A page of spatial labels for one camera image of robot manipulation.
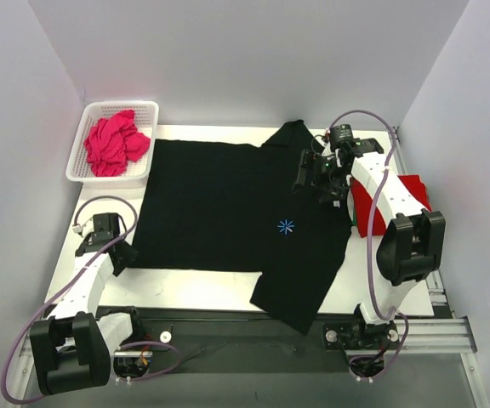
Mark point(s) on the red folded t shirt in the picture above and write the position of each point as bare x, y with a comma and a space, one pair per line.
408, 197

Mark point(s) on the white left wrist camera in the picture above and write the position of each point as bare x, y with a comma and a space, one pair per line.
79, 228

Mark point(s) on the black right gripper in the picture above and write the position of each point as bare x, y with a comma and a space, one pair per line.
306, 167

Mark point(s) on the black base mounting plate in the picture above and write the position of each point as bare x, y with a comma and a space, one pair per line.
238, 342

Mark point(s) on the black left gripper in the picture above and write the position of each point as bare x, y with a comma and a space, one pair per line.
122, 254

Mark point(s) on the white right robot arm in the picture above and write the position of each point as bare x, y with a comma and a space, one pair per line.
411, 247

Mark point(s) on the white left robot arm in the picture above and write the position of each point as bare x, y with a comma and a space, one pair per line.
72, 348

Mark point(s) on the black t shirt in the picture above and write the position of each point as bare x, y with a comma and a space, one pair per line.
234, 208

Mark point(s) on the pink t shirt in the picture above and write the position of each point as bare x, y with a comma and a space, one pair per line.
114, 142

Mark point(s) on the white plastic basket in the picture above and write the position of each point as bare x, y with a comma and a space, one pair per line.
146, 119

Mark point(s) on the aluminium frame rail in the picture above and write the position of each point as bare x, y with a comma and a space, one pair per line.
444, 336

